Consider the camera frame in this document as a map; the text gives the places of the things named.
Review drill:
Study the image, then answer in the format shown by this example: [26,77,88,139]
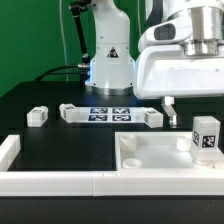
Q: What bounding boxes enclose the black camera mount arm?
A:
[69,0,91,63]

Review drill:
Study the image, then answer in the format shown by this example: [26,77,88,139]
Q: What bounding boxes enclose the black cable bundle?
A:
[34,63,92,83]

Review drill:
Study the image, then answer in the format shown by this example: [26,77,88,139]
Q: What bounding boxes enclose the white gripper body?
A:
[134,21,224,99]

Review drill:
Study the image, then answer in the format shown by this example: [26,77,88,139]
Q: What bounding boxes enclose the white square table top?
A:
[115,132,224,170]

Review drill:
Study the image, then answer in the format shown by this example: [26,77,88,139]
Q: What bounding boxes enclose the white U-shaped obstacle fence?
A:
[0,135,224,196]

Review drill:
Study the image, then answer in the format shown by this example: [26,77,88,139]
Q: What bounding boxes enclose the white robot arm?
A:
[85,0,224,124]

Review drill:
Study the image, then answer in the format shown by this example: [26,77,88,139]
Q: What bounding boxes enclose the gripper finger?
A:
[162,96,177,128]

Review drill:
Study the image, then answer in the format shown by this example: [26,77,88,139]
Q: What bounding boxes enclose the white hanging cable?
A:
[58,0,70,82]

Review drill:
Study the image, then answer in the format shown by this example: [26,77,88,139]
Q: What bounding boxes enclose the AprilTag marker sheet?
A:
[80,107,143,123]

